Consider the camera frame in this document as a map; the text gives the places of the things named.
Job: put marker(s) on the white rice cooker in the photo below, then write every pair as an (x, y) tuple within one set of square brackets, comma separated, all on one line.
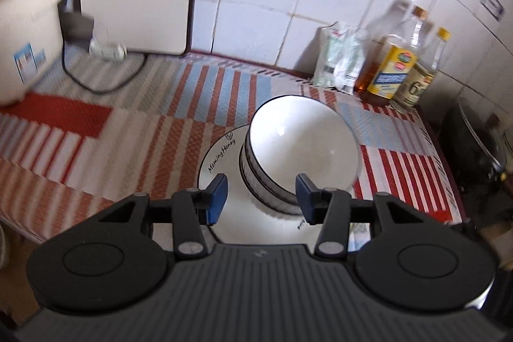
[(28, 37)]

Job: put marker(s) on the white cutting board stand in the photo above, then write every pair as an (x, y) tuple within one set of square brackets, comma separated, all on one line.
[(107, 50)]

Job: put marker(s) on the clear vinegar bottle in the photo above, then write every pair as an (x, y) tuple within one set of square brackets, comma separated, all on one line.
[(419, 85)]

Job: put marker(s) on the white salt bag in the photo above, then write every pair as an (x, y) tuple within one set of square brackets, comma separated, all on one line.
[(338, 57)]

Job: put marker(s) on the yellow label oil bottle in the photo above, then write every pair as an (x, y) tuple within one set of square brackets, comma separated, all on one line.
[(394, 73)]

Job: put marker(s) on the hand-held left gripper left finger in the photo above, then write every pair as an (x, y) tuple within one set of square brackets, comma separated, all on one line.
[(214, 199)]

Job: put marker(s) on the dark wall label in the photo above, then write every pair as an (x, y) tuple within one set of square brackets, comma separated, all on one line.
[(492, 5)]

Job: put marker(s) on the black pot with glass lid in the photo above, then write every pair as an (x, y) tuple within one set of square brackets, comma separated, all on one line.
[(477, 141)]

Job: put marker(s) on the white plate with black rim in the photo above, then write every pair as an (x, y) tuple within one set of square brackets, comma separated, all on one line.
[(230, 161)]

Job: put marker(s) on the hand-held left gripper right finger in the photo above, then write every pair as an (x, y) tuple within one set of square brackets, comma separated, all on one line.
[(307, 199)]

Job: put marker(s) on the striped table mat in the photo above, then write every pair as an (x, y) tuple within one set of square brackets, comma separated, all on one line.
[(160, 117)]

